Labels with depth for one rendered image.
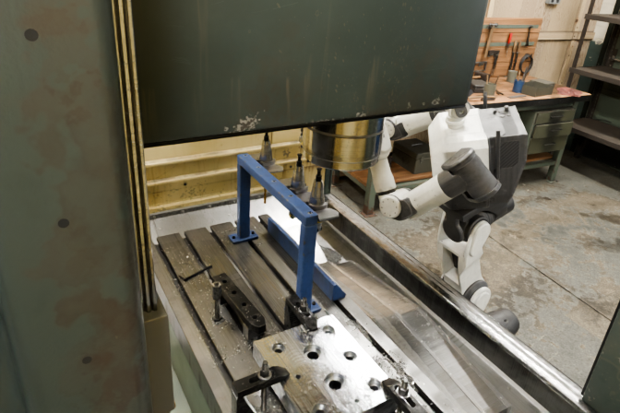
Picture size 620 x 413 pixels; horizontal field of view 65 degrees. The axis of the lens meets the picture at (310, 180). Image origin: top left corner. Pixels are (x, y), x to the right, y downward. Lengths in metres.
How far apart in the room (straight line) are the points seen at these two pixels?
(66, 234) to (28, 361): 0.14
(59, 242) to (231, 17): 0.37
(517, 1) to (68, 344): 4.96
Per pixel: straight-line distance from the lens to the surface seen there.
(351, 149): 0.92
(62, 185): 0.45
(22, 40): 0.42
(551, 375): 1.67
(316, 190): 1.35
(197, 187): 2.06
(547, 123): 4.75
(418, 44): 0.88
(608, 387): 1.57
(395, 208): 1.63
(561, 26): 5.75
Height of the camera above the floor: 1.86
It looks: 25 degrees down
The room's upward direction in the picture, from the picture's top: 4 degrees clockwise
